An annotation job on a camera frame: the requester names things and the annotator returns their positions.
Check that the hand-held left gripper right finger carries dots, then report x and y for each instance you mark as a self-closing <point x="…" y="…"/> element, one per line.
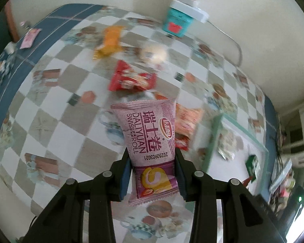
<point x="180" y="174"/>

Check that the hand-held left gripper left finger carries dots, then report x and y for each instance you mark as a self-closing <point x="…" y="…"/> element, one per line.
<point x="124" y="177"/>

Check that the pink swiss roll packet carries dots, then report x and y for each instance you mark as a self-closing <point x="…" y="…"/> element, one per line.
<point x="147" y="136"/>

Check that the teal-rimmed white tray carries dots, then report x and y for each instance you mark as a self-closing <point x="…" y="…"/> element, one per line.
<point x="239" y="136"/>

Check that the round bun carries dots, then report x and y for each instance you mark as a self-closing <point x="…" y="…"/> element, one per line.
<point x="153" y="53"/>

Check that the yellow-orange snack packet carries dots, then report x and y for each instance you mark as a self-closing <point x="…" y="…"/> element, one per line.
<point x="110" y="40"/>

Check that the small red snack packet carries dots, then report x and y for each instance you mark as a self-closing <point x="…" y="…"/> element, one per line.
<point x="181" y="141"/>

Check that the clear wrapped snack in tray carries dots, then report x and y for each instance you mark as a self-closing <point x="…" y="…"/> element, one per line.
<point x="226" y="144"/>

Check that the orange-red snack packet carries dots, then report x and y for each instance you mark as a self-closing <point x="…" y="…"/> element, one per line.
<point x="188" y="119"/>

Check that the red snack wrapper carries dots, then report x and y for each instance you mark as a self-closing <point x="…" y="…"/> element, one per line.
<point x="246" y="181"/>

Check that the green snack packet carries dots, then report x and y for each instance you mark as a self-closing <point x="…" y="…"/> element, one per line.
<point x="252" y="165"/>

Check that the checkered printed tablecloth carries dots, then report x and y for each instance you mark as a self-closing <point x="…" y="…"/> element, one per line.
<point x="65" y="106"/>

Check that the teal toy box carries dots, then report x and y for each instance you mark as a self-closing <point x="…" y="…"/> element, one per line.
<point x="177" y="20"/>

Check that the small pink packet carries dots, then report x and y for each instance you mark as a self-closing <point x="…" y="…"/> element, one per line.
<point x="29" y="39"/>

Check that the brown wooden furniture frame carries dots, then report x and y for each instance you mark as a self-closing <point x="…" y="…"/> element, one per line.
<point x="11" y="22"/>

